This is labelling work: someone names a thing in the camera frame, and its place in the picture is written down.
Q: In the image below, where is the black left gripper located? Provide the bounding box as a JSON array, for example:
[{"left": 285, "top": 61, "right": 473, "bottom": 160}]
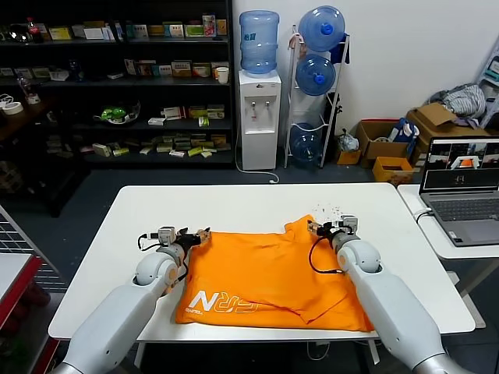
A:
[{"left": 175, "top": 227, "right": 212, "bottom": 250}]

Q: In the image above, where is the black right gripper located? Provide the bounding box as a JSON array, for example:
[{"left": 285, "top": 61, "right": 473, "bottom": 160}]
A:
[{"left": 306, "top": 219, "right": 338, "bottom": 239}]

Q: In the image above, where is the orange t-shirt with white print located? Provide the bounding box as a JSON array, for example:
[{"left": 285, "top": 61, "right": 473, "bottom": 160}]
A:
[{"left": 174, "top": 213, "right": 375, "bottom": 333}]

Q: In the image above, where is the grey clothes pile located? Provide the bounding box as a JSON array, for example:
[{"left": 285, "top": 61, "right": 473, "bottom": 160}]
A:
[{"left": 432, "top": 83, "right": 488, "bottom": 128}]

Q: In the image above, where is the small yellow cardboard box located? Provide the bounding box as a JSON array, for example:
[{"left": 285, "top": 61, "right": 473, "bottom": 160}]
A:
[{"left": 335, "top": 149, "right": 363, "bottom": 167}]

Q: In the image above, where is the grey plastic bag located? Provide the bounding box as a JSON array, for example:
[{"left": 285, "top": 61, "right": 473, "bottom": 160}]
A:
[{"left": 338, "top": 130, "right": 359, "bottom": 153}]

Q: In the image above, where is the orange open box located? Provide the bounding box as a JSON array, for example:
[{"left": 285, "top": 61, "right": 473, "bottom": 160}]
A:
[{"left": 372, "top": 157, "right": 414, "bottom": 185}]

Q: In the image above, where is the large open cardboard box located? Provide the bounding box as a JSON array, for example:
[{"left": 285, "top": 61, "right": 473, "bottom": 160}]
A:
[{"left": 355, "top": 119, "right": 410, "bottom": 169}]

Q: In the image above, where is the black stand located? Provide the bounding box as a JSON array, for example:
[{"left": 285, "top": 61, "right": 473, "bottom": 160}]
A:
[{"left": 324, "top": 92, "right": 343, "bottom": 157}]

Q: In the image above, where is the white side table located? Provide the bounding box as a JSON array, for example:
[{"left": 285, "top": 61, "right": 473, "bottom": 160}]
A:
[{"left": 396, "top": 182, "right": 499, "bottom": 299}]

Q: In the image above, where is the white water dispenser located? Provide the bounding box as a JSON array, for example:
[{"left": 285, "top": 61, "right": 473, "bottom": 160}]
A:
[{"left": 237, "top": 71, "right": 282, "bottom": 171}]

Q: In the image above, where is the blue and white bag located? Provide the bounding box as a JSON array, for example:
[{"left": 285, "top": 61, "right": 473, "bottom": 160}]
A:
[{"left": 388, "top": 118, "right": 420, "bottom": 143}]

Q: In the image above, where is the bowl with green fruit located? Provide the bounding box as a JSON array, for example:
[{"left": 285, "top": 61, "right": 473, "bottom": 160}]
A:
[{"left": 93, "top": 101, "right": 140, "bottom": 126}]

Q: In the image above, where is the grey open laptop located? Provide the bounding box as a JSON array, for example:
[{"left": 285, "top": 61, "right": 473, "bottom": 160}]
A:
[{"left": 419, "top": 136, "right": 499, "bottom": 249}]

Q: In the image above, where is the cardboard box with open flaps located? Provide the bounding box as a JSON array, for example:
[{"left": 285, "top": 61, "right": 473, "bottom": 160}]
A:
[{"left": 405, "top": 102, "right": 490, "bottom": 164}]

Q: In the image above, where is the black shelving unit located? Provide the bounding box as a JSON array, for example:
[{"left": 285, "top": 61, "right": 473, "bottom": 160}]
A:
[{"left": 0, "top": 0, "right": 235, "bottom": 171}]

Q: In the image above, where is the upright blue water jug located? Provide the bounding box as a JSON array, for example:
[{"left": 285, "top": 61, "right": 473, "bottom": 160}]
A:
[{"left": 238, "top": 10, "right": 281, "bottom": 76}]

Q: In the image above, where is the tilted blue water jug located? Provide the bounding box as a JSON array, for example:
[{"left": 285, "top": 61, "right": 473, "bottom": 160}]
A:
[{"left": 298, "top": 5, "right": 346, "bottom": 54}]

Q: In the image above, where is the tall pink printed box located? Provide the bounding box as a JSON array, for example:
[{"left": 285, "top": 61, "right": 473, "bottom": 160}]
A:
[{"left": 201, "top": 15, "right": 218, "bottom": 38}]

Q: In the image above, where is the clear plastic bottle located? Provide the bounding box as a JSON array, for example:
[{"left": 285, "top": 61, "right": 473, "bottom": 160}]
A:
[{"left": 17, "top": 75, "right": 41, "bottom": 105}]

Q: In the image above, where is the white plastic drawer rack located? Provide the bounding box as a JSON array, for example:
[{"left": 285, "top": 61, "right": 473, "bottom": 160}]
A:
[{"left": 473, "top": 56, "right": 499, "bottom": 129}]

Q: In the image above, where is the cola bottle red label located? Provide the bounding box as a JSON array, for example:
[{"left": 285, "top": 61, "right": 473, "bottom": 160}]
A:
[{"left": 26, "top": 17, "right": 44, "bottom": 44}]

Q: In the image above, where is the shiny glass bowl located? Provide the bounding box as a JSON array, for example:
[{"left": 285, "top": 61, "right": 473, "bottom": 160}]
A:
[{"left": 6, "top": 23, "right": 33, "bottom": 44}]

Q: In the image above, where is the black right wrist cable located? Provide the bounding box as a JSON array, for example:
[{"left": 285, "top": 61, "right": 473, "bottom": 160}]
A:
[{"left": 308, "top": 233, "right": 344, "bottom": 274}]

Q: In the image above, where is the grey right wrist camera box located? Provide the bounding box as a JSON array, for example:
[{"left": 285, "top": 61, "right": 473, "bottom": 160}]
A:
[{"left": 335, "top": 214, "right": 359, "bottom": 235}]

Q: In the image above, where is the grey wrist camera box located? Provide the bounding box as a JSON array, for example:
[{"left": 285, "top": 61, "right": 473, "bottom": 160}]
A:
[
  {"left": 157, "top": 226, "right": 177, "bottom": 247},
  {"left": 335, "top": 214, "right": 359, "bottom": 235}
]

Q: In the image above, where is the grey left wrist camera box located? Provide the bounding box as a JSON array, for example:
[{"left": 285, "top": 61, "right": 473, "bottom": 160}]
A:
[{"left": 157, "top": 226, "right": 177, "bottom": 247}]

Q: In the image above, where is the white dispenser power cable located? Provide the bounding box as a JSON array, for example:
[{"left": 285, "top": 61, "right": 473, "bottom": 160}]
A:
[{"left": 235, "top": 128, "right": 280, "bottom": 184}]

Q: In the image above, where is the white cable under table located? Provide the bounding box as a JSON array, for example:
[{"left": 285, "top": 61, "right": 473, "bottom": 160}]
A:
[{"left": 306, "top": 340, "right": 331, "bottom": 362}]

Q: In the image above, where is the white wire jug rack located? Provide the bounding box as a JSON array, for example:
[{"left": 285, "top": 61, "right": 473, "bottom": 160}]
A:
[{"left": 283, "top": 25, "right": 351, "bottom": 169}]

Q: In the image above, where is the white wire grid panel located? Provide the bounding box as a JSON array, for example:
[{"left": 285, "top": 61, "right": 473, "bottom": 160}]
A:
[{"left": 0, "top": 204, "right": 65, "bottom": 291}]

